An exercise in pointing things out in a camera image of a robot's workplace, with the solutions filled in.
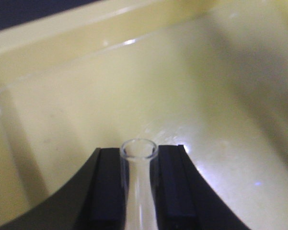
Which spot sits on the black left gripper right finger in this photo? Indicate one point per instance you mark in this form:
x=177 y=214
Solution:
x=185 y=201

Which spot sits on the yellow plastic tray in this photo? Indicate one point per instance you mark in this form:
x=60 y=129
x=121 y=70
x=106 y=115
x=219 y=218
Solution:
x=209 y=74

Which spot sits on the clear glass test tube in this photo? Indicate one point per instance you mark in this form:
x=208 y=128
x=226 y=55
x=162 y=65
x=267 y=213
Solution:
x=139 y=177

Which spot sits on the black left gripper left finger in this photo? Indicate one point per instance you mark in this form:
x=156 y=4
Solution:
x=92 y=199

